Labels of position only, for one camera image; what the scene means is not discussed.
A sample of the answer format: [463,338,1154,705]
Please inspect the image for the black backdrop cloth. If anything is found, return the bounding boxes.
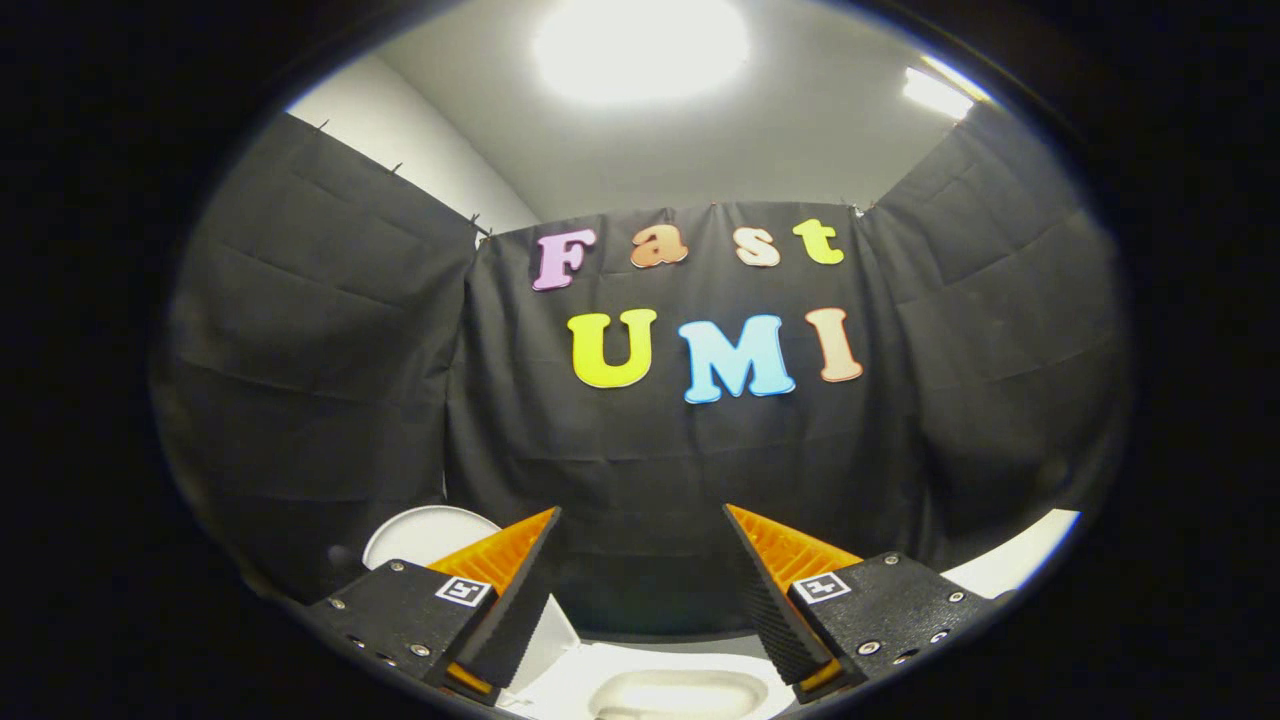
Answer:
[150,100,1131,636]

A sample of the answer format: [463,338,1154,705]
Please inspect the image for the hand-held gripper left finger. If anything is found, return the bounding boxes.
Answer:
[303,505,564,707]

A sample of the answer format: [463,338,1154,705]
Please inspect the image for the large ceiling light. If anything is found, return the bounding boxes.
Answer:
[533,0,753,109]

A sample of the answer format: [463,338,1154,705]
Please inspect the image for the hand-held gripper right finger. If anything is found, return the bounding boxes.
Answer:
[722,502,999,703]

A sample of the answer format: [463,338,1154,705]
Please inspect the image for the small ceiling light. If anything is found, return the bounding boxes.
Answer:
[902,55,993,122]

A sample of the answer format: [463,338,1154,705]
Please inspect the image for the grey drawer cabinet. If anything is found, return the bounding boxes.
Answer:
[940,509,1084,600]

